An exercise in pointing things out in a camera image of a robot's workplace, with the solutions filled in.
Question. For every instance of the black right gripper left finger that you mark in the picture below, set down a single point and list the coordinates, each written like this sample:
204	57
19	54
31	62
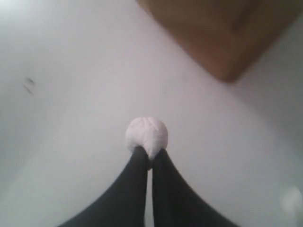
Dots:
123	203

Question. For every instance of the brown paper bag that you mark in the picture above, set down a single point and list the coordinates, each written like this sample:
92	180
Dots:
224	36

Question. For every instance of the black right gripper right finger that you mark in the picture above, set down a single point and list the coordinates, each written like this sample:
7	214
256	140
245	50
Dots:
175	204

